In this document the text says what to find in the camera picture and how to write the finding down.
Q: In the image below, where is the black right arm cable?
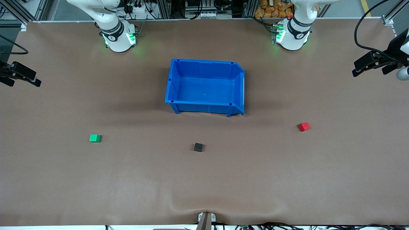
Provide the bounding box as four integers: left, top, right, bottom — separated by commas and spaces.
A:
0, 34, 29, 54

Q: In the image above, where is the blue plastic storage bin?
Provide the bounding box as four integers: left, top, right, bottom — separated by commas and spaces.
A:
165, 58, 245, 117

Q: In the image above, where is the brown table mat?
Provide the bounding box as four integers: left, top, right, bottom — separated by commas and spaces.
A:
0, 18, 409, 226

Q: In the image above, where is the white power strip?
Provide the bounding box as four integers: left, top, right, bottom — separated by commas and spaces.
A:
127, 3, 150, 16

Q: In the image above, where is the pile of orange objects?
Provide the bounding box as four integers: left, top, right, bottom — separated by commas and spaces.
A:
255, 0, 295, 18

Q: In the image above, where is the black electronics box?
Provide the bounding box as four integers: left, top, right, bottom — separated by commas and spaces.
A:
185, 0, 205, 11

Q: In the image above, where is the grey metal table bracket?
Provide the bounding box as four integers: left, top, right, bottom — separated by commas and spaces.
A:
197, 211, 217, 230

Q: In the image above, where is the white terminal strip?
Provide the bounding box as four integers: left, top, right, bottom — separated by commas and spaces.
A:
197, 11, 234, 19

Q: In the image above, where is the aluminium frame strut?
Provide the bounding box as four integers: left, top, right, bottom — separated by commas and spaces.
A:
242, 0, 258, 18
382, 0, 409, 26
157, 0, 173, 19
35, 0, 49, 21
0, 0, 28, 32

